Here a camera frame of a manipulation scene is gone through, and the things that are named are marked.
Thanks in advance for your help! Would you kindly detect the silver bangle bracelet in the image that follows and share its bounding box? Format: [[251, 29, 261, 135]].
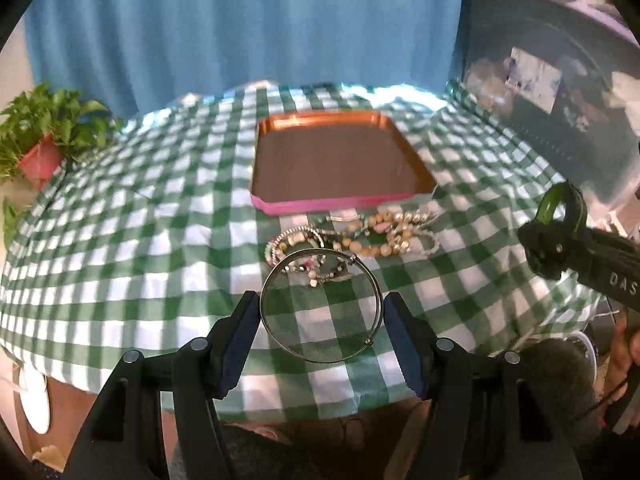
[[259, 247, 384, 365]]

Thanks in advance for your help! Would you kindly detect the grey fuzzy sleeve forearm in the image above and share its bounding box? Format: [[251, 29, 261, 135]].
[[521, 339, 601, 452]]

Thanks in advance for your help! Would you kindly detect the copper pink jewelry tray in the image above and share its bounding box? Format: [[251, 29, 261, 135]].
[[250, 110, 437, 216]]

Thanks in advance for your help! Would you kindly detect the person right hand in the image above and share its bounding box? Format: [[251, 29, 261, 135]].
[[603, 309, 639, 434]]

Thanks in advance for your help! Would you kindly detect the green white checkered tablecloth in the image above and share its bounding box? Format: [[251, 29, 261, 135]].
[[1, 83, 599, 393]]

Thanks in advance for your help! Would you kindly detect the white round floor object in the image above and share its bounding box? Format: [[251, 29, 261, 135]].
[[18, 367, 51, 434]]

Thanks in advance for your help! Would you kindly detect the clear plastic storage bin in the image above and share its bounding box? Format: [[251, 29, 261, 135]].
[[460, 0, 639, 216]]

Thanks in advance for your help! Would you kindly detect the potted green plant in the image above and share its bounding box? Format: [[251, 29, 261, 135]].
[[1, 84, 122, 247]]

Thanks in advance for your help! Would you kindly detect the blue curtain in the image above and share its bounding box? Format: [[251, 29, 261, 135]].
[[25, 0, 462, 118]]

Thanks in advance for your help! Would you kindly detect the pile of beaded bracelets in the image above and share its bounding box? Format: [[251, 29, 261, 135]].
[[264, 210, 443, 288]]

